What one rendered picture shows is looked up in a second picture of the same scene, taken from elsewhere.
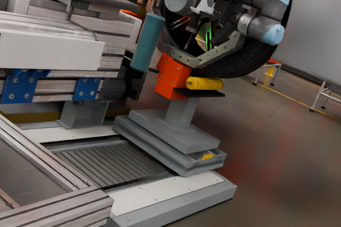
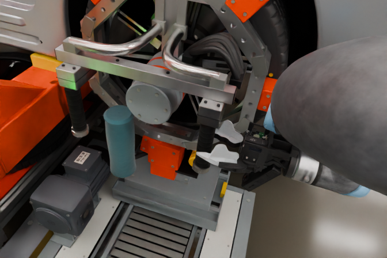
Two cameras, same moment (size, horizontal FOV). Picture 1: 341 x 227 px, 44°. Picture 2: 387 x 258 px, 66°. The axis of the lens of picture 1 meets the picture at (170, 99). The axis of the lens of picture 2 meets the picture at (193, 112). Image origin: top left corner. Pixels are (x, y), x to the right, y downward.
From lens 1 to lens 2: 1.32 m
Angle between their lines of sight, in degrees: 31
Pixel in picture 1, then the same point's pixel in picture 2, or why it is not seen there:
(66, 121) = (64, 236)
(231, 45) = (244, 128)
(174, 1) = (148, 111)
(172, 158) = (197, 219)
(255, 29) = (330, 186)
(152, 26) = (123, 133)
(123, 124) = (123, 194)
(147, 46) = (126, 154)
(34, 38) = not seen: outside the picture
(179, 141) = (197, 202)
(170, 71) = (164, 156)
